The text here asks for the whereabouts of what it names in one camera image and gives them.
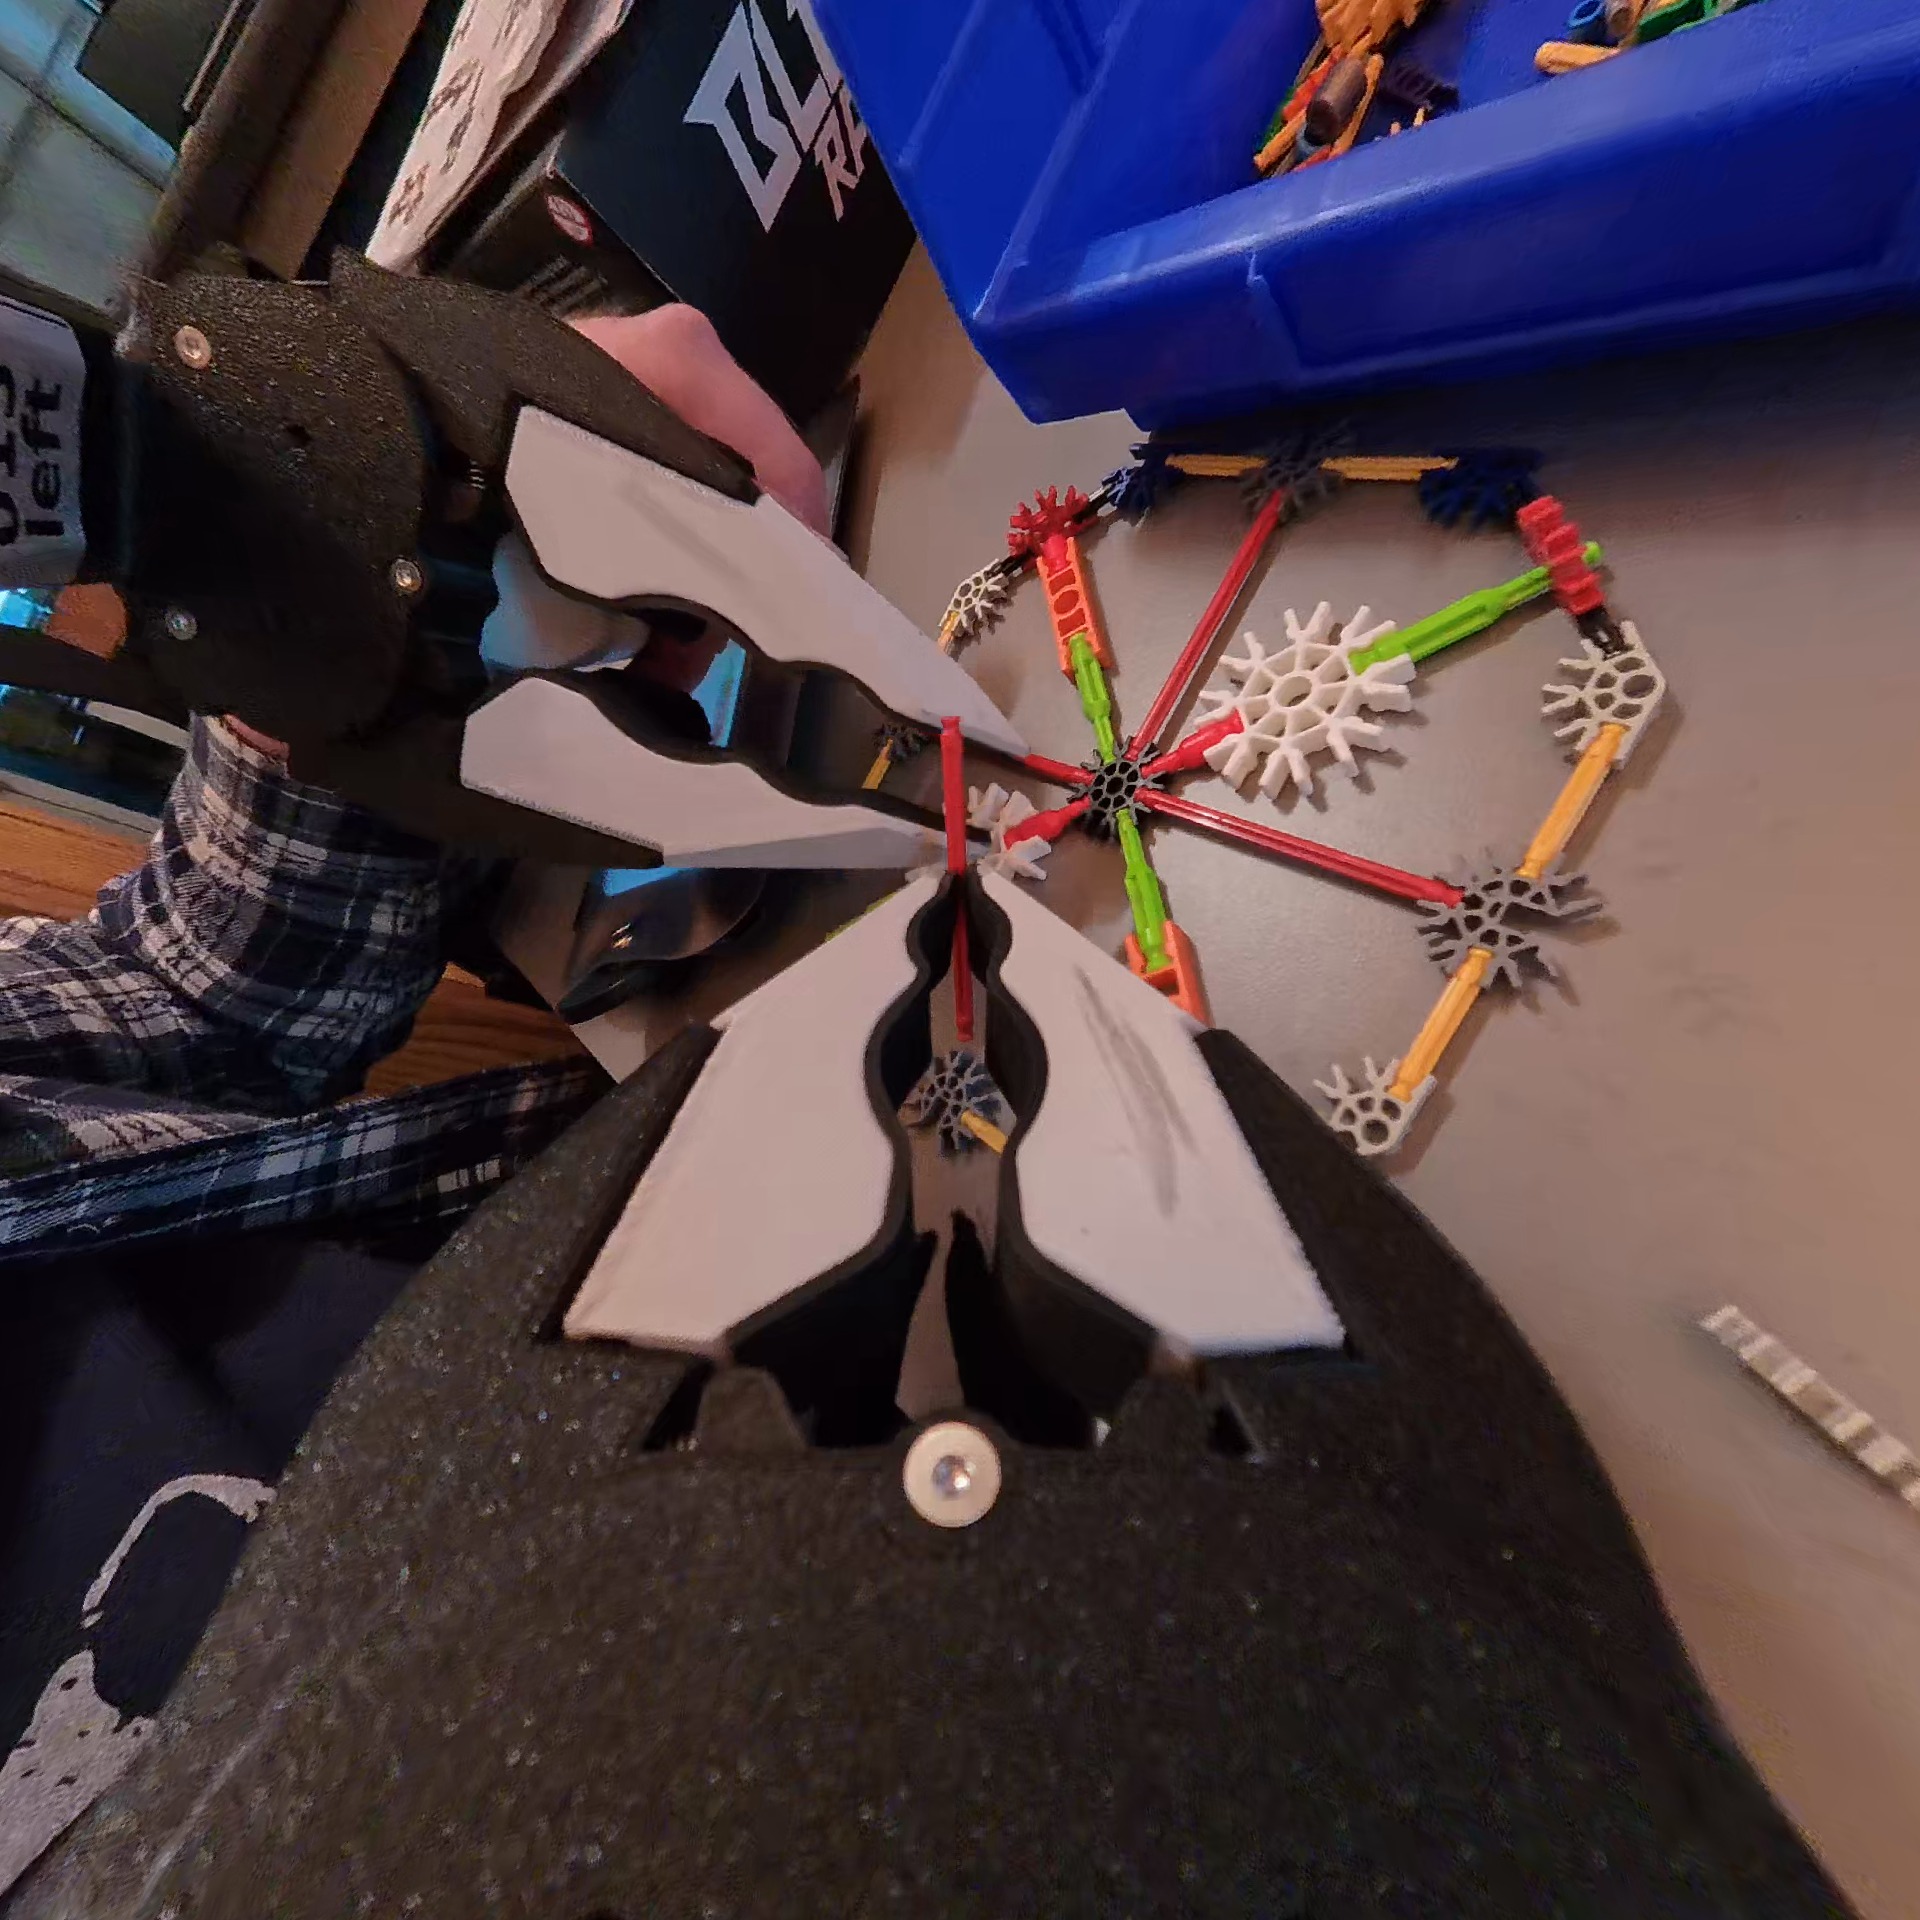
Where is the black printed t-shirt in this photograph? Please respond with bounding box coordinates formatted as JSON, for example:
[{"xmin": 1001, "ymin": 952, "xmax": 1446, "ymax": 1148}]
[{"xmin": 0, "ymin": 1247, "xmax": 421, "ymax": 1880}]

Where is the small white toy piece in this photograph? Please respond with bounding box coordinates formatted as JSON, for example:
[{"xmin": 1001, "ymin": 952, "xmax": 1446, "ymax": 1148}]
[{"xmin": 1698, "ymin": 1303, "xmax": 1920, "ymax": 1507}]

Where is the person's left forearm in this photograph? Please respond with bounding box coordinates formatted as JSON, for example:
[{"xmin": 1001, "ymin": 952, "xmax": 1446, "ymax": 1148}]
[{"xmin": 86, "ymin": 715, "xmax": 506, "ymax": 1123}]

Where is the smartphone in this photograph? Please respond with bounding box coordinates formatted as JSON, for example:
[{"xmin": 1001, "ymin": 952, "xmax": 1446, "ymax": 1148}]
[{"xmin": 559, "ymin": 658, "xmax": 963, "ymax": 1030}]

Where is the blue plastic bin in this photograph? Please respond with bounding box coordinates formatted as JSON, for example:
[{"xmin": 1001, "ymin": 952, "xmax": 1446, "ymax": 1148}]
[{"xmin": 811, "ymin": 0, "xmax": 1920, "ymax": 436}]

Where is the black toy box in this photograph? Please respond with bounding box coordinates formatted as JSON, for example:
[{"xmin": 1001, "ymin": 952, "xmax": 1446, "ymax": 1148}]
[{"xmin": 451, "ymin": 0, "xmax": 921, "ymax": 436}]

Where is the red toy rod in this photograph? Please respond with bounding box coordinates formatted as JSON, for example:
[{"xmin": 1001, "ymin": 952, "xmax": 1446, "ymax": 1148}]
[{"xmin": 939, "ymin": 715, "xmax": 978, "ymax": 1042}]

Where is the person's left hand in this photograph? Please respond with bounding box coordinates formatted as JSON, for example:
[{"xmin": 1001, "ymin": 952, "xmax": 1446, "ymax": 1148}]
[{"xmin": 570, "ymin": 305, "xmax": 832, "ymax": 532}]

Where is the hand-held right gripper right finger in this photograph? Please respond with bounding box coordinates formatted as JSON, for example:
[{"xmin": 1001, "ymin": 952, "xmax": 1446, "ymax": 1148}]
[{"xmin": 975, "ymin": 869, "xmax": 1344, "ymax": 1369}]

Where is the plaid flannel shirt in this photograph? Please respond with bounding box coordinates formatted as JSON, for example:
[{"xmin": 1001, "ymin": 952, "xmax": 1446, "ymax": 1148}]
[{"xmin": 0, "ymin": 1052, "xmax": 606, "ymax": 1261}]

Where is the pile of colourful toy pieces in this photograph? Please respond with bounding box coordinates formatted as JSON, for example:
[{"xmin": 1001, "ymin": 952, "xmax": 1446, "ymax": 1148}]
[{"xmin": 1251, "ymin": 0, "xmax": 1756, "ymax": 174}]

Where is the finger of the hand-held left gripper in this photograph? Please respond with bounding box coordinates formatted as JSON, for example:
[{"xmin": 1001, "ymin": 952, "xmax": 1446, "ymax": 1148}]
[
  {"xmin": 461, "ymin": 676, "xmax": 963, "ymax": 872},
  {"xmin": 501, "ymin": 404, "xmax": 1042, "ymax": 755}
]

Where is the light wooden panel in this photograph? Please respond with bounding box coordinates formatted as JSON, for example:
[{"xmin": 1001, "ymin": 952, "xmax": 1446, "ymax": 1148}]
[{"xmin": 0, "ymin": 793, "xmax": 590, "ymax": 1097}]

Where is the colourful toy wheel model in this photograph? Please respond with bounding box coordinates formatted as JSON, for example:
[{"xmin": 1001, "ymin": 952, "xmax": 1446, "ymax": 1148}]
[{"xmin": 863, "ymin": 427, "xmax": 1665, "ymax": 1165}]

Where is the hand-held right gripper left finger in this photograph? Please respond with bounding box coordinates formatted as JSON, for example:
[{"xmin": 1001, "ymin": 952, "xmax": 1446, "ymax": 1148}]
[{"xmin": 563, "ymin": 869, "xmax": 963, "ymax": 1369}]

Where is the white instruction booklet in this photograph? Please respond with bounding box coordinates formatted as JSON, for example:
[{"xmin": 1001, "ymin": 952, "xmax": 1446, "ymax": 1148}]
[{"xmin": 369, "ymin": 0, "xmax": 633, "ymax": 272}]

